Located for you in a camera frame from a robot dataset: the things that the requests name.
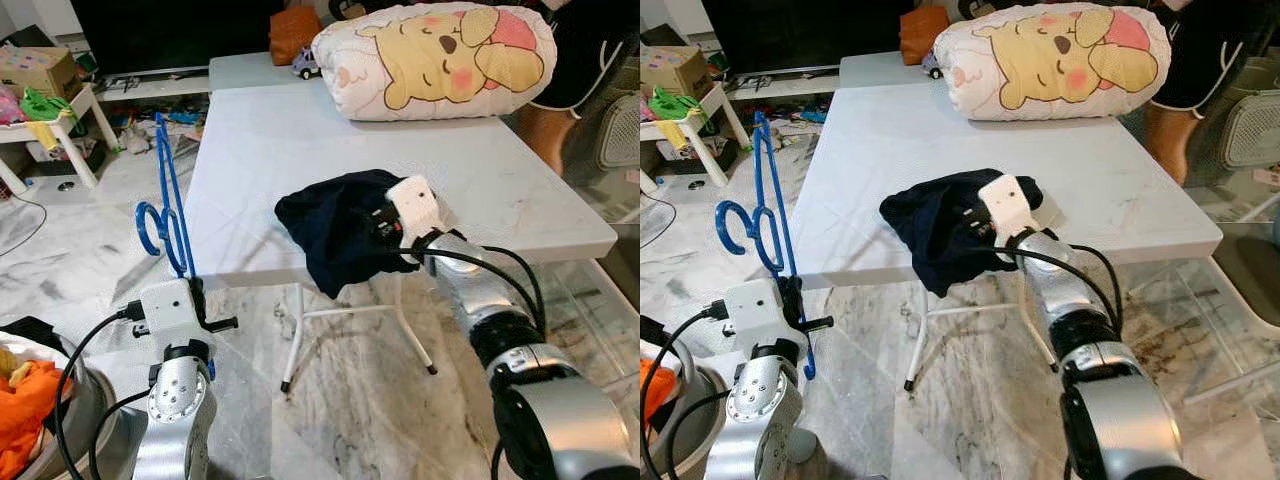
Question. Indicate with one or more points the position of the blue plastic hanger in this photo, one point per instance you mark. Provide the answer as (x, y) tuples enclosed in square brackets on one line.
[(186, 262), (790, 262)]

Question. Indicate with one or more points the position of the orange bag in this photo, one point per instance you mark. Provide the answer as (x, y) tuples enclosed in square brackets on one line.
[(292, 35), (922, 35)]

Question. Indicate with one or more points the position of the orange shirt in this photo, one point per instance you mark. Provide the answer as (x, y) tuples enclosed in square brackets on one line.
[(655, 390), (25, 420)]

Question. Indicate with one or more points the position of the black cloth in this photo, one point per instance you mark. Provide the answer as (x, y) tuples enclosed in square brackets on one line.
[(655, 335)]

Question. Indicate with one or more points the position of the round grey laundry basket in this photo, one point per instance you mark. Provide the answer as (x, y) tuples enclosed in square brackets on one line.
[(705, 400), (90, 410)]

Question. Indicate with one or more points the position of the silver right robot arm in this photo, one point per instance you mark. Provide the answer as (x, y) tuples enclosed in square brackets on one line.
[(1130, 420), (560, 420)]

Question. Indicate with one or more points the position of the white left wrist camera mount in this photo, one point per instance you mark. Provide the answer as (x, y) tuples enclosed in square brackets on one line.
[(165, 310), (752, 308)]

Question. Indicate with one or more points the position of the white television shelf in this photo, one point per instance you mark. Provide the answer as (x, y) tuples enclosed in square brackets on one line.
[(780, 86), (150, 88)]

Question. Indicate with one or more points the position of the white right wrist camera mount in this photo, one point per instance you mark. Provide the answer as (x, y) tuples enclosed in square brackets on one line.
[(1008, 205), (415, 205)]

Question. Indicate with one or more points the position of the grey laundry hamper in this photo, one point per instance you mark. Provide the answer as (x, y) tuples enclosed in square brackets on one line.
[(620, 135), (1250, 130)]

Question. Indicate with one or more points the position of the pale side table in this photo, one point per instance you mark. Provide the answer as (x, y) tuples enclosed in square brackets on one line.
[(880, 68), (250, 70)]

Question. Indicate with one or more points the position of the black television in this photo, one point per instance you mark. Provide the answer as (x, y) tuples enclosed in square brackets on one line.
[(800, 35), (170, 35)]

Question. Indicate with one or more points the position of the white folding table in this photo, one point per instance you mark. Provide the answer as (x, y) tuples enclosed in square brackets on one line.
[(480, 180), (1080, 180)]

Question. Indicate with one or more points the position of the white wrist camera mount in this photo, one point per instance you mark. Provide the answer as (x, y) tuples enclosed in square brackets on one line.
[(415, 205), (1008, 205), (165, 310), (752, 308)]

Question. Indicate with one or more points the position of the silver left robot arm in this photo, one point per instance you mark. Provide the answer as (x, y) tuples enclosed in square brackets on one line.
[(765, 410), (178, 410)]

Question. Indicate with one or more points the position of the navy garment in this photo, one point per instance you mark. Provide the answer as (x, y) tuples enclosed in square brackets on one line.
[(330, 225), (935, 225)]

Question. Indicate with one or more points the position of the adult person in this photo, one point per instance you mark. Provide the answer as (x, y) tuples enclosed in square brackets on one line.
[(1200, 60), (585, 60)]

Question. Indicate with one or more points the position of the small white table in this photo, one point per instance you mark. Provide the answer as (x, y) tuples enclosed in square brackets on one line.
[(705, 157), (75, 155)]

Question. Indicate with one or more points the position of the cartoon bear print pillow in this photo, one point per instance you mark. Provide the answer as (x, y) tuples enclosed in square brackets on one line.
[(440, 60), (1050, 60)]

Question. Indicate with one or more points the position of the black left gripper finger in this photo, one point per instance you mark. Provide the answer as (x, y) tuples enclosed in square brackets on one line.
[(794, 298), (198, 298)]

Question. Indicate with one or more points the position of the green toy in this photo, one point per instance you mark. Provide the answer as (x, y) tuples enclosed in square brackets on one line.
[(675, 105), (45, 105)]

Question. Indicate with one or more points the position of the cardboard box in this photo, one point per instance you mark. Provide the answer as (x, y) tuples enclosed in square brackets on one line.
[(40, 72), (675, 72)]

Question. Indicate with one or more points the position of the toy car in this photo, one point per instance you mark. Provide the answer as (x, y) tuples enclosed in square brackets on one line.
[(933, 68), (305, 66)]

